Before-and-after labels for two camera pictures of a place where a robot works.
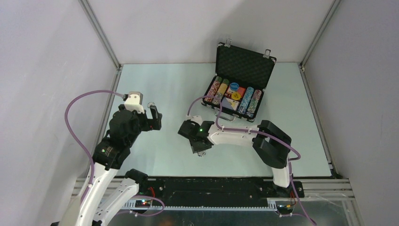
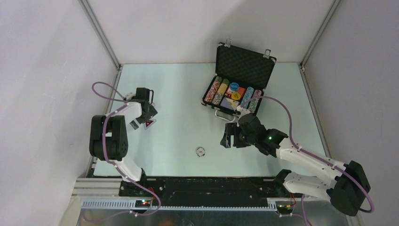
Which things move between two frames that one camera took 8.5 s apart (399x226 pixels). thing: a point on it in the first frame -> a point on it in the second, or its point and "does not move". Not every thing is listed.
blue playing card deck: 229,103 does not move
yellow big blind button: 235,96 does not move
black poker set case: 235,92 does not move
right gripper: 196,149 -> 231,129
